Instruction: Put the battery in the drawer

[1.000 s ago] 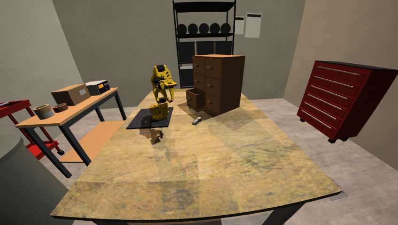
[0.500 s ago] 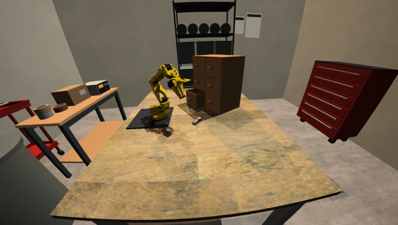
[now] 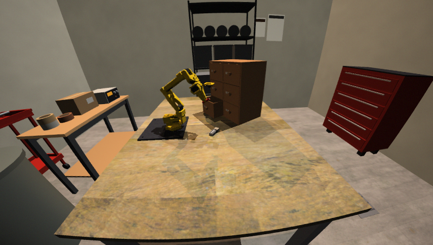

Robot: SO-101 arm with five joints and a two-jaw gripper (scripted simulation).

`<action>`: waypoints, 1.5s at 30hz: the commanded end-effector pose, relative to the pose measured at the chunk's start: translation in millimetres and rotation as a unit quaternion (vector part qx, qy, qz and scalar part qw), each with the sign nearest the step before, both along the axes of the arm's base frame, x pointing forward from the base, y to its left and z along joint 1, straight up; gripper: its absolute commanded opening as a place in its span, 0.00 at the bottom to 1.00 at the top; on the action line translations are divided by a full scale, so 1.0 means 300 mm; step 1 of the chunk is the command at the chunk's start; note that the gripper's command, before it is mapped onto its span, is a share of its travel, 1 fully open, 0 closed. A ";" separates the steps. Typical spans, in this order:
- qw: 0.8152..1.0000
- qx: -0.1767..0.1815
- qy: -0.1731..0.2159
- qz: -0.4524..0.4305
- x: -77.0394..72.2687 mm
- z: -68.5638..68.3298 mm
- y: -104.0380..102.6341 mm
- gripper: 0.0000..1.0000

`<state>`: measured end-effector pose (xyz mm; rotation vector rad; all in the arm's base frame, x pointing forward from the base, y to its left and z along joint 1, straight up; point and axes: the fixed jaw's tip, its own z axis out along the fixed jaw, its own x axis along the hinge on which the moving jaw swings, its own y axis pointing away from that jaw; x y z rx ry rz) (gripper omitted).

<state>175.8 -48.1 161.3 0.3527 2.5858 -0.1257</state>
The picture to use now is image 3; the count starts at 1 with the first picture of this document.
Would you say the dark brown wooden chest of drawers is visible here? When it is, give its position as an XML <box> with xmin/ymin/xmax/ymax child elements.
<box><xmin>209</xmin><ymin>60</ymin><xmax>267</xmax><ymax>125</ymax></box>

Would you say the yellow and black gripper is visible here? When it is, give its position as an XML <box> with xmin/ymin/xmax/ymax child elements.
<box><xmin>189</xmin><ymin>81</ymin><xmax>214</xmax><ymax>102</ymax></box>

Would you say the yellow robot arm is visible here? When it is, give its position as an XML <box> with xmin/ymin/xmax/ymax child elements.
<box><xmin>160</xmin><ymin>68</ymin><xmax>199</xmax><ymax>131</ymax></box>

